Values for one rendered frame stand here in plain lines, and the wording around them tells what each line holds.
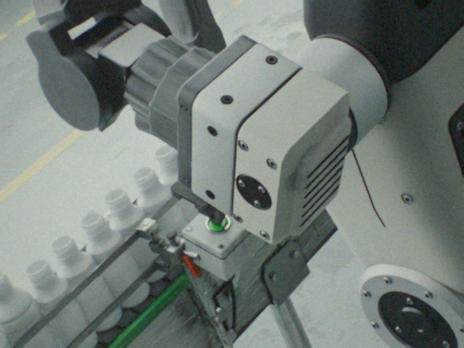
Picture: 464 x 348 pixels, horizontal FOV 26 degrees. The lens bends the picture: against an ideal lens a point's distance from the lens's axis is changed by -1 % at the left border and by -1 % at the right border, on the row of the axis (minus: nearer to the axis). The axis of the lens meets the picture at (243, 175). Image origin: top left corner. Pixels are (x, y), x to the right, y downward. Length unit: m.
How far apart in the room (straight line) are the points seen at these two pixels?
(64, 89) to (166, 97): 0.11
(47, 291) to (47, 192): 2.87
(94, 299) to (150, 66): 0.80
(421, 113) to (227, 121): 0.21
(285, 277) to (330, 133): 1.06
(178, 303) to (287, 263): 0.25
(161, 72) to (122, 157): 3.53
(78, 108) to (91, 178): 3.44
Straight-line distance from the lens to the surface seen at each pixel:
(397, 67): 0.87
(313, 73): 0.80
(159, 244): 1.60
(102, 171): 4.34
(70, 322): 1.56
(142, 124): 1.42
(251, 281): 1.77
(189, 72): 0.82
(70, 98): 0.89
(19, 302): 1.51
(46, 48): 0.88
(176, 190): 1.44
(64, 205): 4.24
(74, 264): 1.56
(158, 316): 1.64
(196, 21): 1.33
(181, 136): 0.82
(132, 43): 0.86
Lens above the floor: 1.91
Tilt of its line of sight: 30 degrees down
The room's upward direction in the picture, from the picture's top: 24 degrees counter-clockwise
